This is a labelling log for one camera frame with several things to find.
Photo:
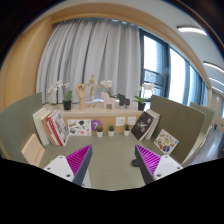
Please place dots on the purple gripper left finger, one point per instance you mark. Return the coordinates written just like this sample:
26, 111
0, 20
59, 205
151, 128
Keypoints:
73, 167

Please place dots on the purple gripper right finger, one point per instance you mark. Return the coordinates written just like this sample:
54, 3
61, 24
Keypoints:
153, 166

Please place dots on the black mouse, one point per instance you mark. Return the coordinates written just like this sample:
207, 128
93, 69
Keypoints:
135, 163

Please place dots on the colourful picture book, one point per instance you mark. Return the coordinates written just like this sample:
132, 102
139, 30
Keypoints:
166, 142

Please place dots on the illustrated white card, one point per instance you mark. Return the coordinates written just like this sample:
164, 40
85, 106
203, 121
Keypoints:
79, 127

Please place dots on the small plant right white pot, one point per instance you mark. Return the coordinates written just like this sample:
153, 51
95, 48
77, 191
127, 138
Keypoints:
126, 129

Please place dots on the small plant white pot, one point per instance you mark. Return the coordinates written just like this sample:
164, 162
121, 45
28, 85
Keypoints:
99, 131
111, 130
126, 129

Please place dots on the wooden board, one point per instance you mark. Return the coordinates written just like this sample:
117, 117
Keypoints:
33, 151

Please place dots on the small plant left white pot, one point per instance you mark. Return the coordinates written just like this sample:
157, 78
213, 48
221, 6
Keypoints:
99, 131

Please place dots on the red and white book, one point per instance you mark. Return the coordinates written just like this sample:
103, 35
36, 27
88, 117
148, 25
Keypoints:
58, 127

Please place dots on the purple number seven disc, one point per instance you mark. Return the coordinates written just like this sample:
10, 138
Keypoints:
96, 125

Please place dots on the white book behind black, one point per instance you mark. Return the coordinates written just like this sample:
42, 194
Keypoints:
152, 128

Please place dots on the small plant middle white pot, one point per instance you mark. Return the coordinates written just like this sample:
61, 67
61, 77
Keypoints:
111, 130

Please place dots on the green right partition panel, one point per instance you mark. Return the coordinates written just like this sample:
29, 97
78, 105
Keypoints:
182, 122

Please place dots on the green partition panel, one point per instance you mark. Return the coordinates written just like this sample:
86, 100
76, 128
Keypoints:
182, 122
17, 125

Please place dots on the wooden shelf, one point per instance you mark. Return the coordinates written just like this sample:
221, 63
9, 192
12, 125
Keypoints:
117, 117

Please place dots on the white books stack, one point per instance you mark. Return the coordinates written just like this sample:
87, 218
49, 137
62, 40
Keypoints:
39, 126

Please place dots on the white orchid in black pot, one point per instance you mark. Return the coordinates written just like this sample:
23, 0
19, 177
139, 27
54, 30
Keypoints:
67, 94

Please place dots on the white orchid right pot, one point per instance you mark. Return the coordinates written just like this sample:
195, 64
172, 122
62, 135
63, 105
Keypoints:
141, 99

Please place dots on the dark wooden horse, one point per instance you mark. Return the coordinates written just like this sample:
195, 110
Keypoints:
123, 101

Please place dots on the green left partition panel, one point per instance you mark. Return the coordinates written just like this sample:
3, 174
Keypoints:
17, 125

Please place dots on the pink wooden horse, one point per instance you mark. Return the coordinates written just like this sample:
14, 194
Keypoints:
108, 100

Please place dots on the wooden hand model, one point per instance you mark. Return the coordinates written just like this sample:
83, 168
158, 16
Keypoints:
81, 92

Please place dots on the wooden mannequin figure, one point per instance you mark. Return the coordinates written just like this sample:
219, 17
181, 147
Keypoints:
93, 85

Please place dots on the white orchid behind horse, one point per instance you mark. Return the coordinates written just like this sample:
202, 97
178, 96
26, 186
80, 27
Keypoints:
107, 85

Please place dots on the grey curtain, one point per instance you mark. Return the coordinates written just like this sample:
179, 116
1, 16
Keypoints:
91, 48

